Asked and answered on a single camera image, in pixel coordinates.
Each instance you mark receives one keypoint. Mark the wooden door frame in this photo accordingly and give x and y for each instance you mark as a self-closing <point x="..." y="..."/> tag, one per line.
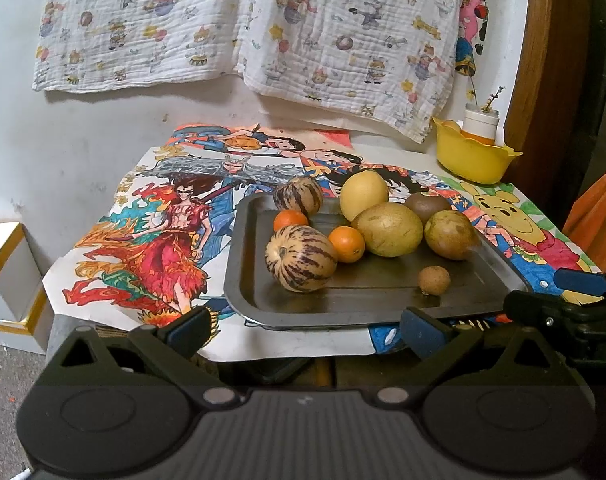
<point x="553" y="60"/>

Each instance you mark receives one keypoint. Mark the yellow lemon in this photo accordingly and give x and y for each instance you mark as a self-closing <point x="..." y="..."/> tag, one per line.
<point x="363" y="194"/>

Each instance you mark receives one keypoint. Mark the dry plant twig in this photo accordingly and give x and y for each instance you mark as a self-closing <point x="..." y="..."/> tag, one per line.
<point x="488" y="100"/>

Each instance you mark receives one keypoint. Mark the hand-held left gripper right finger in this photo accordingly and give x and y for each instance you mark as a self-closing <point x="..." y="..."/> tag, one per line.
<point x="423" y="331"/>

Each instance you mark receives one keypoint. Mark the blue orange figure poster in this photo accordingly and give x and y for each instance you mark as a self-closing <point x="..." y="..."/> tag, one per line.
<point x="203" y="142"/>

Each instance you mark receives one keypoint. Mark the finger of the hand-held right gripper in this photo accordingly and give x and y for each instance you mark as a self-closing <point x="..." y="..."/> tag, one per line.
<point x="583" y="282"/>

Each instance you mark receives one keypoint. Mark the yellow bear poster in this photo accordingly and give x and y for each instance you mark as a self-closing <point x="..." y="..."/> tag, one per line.
<point x="523" y="220"/>

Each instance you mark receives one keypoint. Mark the white plastic jar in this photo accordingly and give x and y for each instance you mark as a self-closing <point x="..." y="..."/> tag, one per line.
<point x="480" y="121"/>

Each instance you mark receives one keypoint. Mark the yellow-green mango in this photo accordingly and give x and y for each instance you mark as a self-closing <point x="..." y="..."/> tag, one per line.
<point x="390" y="230"/>

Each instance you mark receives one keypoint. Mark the red dress figure poster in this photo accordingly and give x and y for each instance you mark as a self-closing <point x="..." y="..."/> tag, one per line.
<point x="158" y="260"/>

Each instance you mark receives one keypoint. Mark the metal tray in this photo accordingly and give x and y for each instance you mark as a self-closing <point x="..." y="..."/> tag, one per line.
<point x="373" y="301"/>

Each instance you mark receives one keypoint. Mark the white box gold trim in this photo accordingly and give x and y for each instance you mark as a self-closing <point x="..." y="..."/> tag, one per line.
<point x="8" y="255"/>
<point x="18" y="342"/>

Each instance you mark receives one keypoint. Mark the yellow plastic bowl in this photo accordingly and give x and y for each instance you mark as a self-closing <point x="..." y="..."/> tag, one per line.
<point x="475" y="162"/>

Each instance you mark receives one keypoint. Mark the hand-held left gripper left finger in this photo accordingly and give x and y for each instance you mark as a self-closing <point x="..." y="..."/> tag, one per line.
<point x="190" y="329"/>

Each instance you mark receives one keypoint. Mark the small brown longan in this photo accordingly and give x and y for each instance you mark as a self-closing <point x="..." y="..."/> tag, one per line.
<point x="434" y="279"/>

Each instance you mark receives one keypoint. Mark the brown-green mango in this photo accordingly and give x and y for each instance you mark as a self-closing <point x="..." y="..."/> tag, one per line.
<point x="450" y="235"/>

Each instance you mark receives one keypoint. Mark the orange garment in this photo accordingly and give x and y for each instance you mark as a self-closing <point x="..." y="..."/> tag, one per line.
<point x="598" y="210"/>

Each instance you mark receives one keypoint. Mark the small orange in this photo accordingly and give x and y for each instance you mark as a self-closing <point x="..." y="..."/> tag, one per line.
<point x="289" y="220"/>
<point x="348" y="245"/>

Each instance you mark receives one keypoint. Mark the red paper sheet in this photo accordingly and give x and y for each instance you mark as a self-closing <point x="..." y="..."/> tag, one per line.
<point x="339" y="136"/>

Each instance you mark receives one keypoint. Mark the dark brown passion fruit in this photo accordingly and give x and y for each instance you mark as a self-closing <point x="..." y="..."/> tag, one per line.
<point x="425" y="206"/>

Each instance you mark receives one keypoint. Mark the printed white blanket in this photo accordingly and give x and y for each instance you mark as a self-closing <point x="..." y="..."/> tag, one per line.
<point x="183" y="20"/>

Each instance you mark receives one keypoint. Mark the striped brown melon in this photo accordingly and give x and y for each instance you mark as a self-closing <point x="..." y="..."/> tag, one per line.
<point x="300" y="259"/>
<point x="298" y="196"/>

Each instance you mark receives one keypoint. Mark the cartoon wall sticker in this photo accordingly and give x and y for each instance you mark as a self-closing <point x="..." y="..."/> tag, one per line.
<point x="468" y="10"/>

